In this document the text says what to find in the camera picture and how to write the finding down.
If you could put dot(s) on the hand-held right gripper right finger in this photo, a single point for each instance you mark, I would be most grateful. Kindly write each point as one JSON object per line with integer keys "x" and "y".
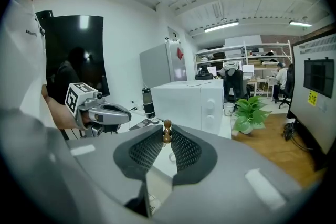
{"x": 231, "y": 165}

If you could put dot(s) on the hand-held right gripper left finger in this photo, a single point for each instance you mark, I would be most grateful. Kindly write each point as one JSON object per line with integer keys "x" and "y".
{"x": 92, "y": 165}

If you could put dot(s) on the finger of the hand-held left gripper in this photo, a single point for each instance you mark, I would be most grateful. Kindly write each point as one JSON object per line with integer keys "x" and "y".
{"x": 115, "y": 107}
{"x": 113, "y": 118}

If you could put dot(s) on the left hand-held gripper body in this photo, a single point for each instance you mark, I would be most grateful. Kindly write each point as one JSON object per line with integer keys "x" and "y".
{"x": 78, "y": 98}

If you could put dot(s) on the person's left forearm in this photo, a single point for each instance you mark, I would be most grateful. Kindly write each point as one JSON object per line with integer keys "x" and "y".
{"x": 60, "y": 112}

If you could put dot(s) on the patterned paper cup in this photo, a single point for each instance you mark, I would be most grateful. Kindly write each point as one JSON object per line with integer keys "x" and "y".
{"x": 229, "y": 109}

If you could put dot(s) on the person's left hand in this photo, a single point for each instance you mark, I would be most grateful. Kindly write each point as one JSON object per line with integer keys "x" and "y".
{"x": 85, "y": 118}

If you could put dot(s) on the black smartphone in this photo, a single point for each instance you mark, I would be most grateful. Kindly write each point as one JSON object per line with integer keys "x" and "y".
{"x": 140, "y": 125}

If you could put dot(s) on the black water bottle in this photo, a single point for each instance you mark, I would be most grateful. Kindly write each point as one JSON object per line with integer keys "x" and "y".
{"x": 148, "y": 102}

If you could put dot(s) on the curved black monitor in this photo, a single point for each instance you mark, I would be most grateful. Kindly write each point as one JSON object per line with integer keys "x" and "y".
{"x": 76, "y": 60}

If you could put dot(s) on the black tape roll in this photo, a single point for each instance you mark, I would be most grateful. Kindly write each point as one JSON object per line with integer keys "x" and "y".
{"x": 155, "y": 121}

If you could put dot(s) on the green potted plant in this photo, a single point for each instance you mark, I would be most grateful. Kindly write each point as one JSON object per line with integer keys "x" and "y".
{"x": 249, "y": 115}

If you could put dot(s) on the white microwave oven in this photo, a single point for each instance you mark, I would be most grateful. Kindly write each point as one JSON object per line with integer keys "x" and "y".
{"x": 183, "y": 107}

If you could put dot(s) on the person's white shirt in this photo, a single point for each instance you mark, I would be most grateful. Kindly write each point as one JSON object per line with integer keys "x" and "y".
{"x": 21, "y": 55}

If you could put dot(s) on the red hanging decoration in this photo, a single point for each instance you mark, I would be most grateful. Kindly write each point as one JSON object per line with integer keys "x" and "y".
{"x": 180, "y": 53}

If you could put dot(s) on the white paper sheet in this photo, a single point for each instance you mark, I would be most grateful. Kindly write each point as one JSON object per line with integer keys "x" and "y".
{"x": 198, "y": 84}

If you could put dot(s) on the white storage shelving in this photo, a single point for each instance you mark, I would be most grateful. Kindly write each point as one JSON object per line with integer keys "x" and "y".
{"x": 236, "y": 55}

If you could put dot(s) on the large white-backed display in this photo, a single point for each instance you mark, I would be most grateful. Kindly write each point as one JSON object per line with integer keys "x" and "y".
{"x": 315, "y": 91}

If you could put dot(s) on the long ceiling light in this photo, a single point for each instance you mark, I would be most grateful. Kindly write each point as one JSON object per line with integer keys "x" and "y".
{"x": 221, "y": 26}
{"x": 300, "y": 23}

